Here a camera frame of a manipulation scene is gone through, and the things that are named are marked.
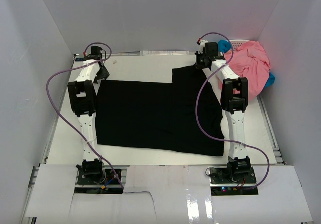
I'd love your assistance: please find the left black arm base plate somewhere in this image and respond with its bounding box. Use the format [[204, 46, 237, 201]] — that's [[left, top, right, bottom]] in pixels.
[[74, 165, 123, 194]]

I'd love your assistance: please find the pink t shirt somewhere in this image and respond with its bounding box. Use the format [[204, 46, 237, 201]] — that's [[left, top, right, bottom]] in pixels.
[[217, 40, 271, 101]]

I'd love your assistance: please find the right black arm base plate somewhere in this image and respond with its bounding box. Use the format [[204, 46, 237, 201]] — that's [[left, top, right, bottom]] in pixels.
[[205, 167, 258, 196]]

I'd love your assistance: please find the blue t shirt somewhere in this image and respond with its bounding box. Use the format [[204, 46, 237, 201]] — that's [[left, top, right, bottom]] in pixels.
[[217, 40, 276, 89]]

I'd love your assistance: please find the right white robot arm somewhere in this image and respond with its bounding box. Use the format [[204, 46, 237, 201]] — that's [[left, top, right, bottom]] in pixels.
[[195, 40, 251, 183]]

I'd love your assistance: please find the purple cable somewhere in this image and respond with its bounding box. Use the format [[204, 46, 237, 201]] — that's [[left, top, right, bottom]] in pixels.
[[46, 42, 125, 188], [195, 32, 271, 191]]

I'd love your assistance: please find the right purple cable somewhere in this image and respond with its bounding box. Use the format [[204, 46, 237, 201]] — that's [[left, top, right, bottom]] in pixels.
[[195, 32, 271, 191]]

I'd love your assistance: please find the black t shirt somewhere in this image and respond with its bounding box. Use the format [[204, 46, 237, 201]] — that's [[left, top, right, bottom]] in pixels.
[[95, 66, 224, 157]]

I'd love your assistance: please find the printed paper at back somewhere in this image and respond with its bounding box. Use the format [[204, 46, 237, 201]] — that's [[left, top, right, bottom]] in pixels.
[[139, 50, 189, 56]]

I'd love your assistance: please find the white perforated laundry basket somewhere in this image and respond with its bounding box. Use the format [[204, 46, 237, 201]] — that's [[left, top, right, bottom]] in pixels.
[[230, 39, 248, 51]]

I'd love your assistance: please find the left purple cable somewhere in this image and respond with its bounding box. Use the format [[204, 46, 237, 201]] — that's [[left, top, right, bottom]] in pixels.
[[46, 42, 125, 188]]

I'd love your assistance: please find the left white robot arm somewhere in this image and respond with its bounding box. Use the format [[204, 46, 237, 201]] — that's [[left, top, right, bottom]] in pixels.
[[67, 46, 109, 184]]

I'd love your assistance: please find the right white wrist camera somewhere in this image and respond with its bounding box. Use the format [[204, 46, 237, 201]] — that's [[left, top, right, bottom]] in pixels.
[[197, 39, 207, 54]]

